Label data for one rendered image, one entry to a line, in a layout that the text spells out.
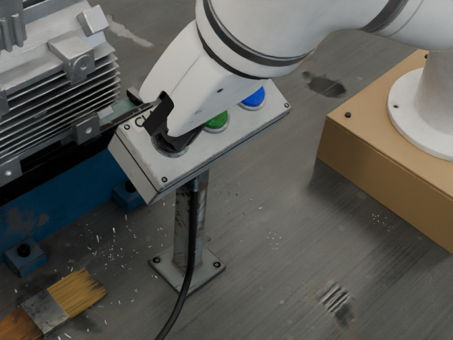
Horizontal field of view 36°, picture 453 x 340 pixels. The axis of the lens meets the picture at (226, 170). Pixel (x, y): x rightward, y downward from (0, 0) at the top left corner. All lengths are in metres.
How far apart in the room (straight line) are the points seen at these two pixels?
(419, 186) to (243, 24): 0.54
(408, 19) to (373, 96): 0.59
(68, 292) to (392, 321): 0.38
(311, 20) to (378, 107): 0.59
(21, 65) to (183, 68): 0.28
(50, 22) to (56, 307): 0.32
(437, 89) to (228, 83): 0.49
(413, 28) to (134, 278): 0.54
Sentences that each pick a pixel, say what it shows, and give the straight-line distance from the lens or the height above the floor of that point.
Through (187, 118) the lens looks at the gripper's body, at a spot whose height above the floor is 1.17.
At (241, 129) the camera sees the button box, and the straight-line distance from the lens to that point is 0.66.
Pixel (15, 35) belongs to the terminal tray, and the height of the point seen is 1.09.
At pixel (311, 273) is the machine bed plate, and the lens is 0.88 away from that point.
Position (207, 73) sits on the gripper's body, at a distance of 0.46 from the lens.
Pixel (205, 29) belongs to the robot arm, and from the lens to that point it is 0.45.
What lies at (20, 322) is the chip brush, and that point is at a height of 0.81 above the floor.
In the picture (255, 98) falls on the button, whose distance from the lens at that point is 0.68.
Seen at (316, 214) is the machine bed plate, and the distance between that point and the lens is 0.94.
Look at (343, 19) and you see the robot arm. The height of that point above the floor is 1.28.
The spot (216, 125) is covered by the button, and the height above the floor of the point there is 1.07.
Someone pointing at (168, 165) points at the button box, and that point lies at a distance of 0.62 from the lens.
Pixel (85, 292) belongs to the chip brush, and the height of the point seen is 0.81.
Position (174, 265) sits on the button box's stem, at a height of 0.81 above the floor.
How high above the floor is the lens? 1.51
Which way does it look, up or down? 47 degrees down
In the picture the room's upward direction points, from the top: 7 degrees clockwise
